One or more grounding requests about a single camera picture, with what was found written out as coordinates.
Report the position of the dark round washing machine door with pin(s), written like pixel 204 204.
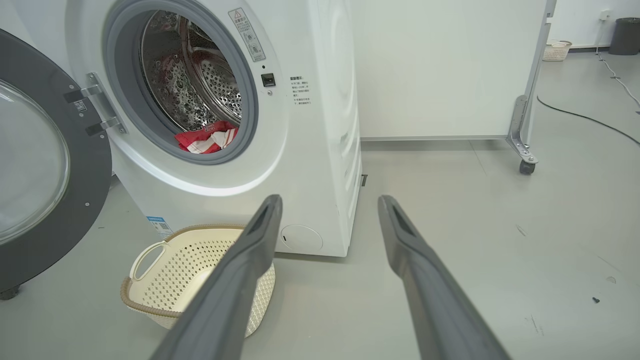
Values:
pixel 85 165

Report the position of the black partition caster wheel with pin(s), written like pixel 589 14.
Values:
pixel 526 167

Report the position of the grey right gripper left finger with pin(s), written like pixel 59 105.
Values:
pixel 225 300

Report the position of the white partition panel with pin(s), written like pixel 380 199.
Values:
pixel 440 75

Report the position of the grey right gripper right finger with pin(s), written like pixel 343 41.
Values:
pixel 440 305

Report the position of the white wall socket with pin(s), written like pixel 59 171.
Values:
pixel 605 14

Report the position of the white front-load washing machine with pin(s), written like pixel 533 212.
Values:
pixel 310 165

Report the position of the dark trash bin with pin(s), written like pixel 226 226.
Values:
pixel 625 36

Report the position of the red white basketball jersey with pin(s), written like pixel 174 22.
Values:
pixel 205 141

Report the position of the cream perforated laundry basket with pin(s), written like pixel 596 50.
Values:
pixel 165 280

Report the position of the metal partition foot bracket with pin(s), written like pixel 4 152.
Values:
pixel 520 125

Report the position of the small white background basket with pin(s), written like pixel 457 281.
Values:
pixel 556 51

